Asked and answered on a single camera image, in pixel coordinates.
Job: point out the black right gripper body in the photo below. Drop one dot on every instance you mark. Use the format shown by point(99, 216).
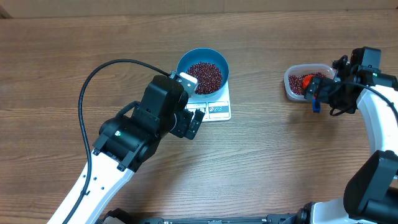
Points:
point(331, 94)

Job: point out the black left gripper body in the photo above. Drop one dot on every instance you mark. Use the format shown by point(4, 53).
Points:
point(183, 120)

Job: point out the red plastic measuring scoop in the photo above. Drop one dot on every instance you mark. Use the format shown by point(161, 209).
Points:
point(306, 81)

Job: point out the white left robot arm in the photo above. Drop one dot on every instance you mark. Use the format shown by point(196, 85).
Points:
point(128, 140)

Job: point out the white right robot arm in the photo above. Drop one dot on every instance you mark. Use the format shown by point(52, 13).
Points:
point(359, 85)

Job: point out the white digital kitchen scale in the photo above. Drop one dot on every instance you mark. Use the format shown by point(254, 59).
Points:
point(216, 107)

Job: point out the red adzuki beans in bowl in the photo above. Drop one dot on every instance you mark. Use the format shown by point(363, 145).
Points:
point(209, 77)

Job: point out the blue bowl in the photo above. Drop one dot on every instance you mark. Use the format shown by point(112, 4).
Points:
point(204, 55)

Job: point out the red adzuki beans in container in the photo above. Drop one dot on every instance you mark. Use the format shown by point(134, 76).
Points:
point(295, 82)

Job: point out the clear plastic bean container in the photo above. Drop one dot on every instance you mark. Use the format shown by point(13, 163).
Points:
point(305, 69)

